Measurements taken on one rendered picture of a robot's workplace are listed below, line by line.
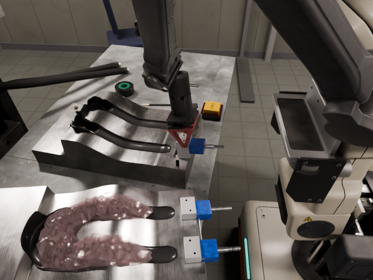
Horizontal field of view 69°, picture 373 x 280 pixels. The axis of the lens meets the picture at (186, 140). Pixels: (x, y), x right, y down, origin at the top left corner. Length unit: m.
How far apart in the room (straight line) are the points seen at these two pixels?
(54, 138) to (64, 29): 2.68
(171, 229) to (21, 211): 0.36
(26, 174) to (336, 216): 0.94
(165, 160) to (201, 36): 2.54
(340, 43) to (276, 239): 1.14
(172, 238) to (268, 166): 1.43
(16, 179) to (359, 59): 0.93
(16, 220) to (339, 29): 0.72
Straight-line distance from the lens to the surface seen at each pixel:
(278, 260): 1.36
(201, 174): 0.88
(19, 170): 1.04
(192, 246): 0.66
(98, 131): 0.88
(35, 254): 0.75
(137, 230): 0.69
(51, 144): 0.98
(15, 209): 0.78
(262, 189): 1.90
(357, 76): 0.40
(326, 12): 0.34
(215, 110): 1.06
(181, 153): 0.78
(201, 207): 0.72
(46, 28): 3.68
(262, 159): 2.07
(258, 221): 1.42
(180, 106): 0.70
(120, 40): 2.66
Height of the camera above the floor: 1.48
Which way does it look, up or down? 44 degrees down
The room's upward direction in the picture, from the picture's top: straight up
